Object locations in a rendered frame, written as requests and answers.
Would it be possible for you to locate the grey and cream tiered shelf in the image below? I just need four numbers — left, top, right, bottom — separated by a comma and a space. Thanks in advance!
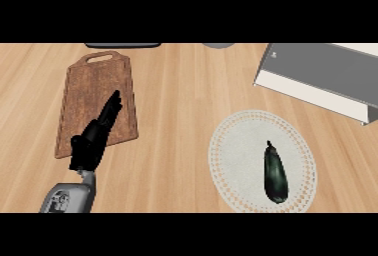
253, 43, 378, 126

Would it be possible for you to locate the dark green squash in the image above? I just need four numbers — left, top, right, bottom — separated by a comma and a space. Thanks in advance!
263, 140, 289, 205

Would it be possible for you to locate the brown wooden cutting board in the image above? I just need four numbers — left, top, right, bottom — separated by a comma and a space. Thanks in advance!
53, 50, 140, 160

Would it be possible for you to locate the grey round object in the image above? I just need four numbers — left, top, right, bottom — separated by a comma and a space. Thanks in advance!
202, 43, 236, 50

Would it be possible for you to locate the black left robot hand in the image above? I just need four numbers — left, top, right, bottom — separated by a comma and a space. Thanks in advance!
68, 89, 124, 173

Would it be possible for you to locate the white round placemat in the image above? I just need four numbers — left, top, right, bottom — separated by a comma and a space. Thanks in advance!
208, 109, 319, 214

